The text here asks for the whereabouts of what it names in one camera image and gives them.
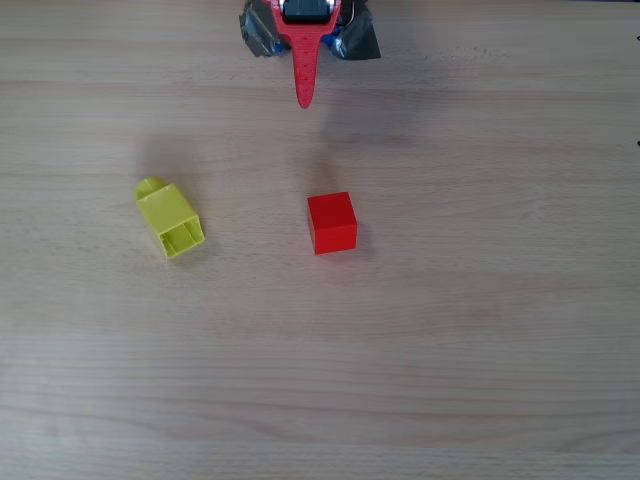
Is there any red cube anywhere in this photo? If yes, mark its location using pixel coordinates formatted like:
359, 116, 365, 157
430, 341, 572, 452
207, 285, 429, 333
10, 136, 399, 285
306, 191, 359, 256

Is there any grey duct tape piece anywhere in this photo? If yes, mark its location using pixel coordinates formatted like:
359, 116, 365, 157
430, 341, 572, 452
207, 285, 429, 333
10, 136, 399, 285
238, 0, 282, 59
329, 8, 382, 62

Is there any yellow toy block with knob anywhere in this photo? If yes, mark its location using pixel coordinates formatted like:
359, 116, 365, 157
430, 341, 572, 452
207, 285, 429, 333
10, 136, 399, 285
133, 177, 206, 260

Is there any blue and red robot base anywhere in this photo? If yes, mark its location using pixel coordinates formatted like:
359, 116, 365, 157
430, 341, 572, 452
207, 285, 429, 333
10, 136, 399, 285
271, 28, 344, 55

